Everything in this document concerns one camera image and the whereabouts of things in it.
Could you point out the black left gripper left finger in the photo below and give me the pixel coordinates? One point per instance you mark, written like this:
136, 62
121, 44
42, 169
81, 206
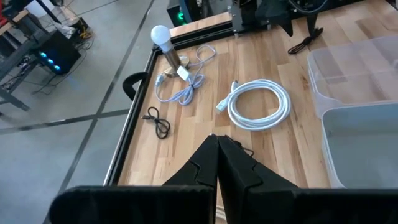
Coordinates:
189, 202

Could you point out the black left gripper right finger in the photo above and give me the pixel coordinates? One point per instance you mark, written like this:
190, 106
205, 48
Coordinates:
255, 202

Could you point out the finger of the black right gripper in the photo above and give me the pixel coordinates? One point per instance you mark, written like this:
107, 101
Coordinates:
311, 23
288, 27

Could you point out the clear plastic bin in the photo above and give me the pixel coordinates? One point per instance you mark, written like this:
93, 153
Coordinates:
348, 71

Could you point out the computer with green light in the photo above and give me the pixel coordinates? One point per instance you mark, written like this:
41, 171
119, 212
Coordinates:
174, 14

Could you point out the white plastic bin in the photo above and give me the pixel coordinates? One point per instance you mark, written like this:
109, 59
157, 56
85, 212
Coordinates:
360, 149

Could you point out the computer tower with blue lights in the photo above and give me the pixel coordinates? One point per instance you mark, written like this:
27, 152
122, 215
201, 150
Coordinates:
60, 51

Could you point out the white crumpled paper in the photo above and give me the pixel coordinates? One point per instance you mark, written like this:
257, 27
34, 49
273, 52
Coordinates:
65, 30

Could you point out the black framed desk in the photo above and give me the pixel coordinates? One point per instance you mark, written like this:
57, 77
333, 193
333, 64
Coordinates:
18, 56

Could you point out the red object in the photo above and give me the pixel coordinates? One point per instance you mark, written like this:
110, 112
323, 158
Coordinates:
2, 17

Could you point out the black table edge frame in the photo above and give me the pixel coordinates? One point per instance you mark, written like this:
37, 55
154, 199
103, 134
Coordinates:
132, 130

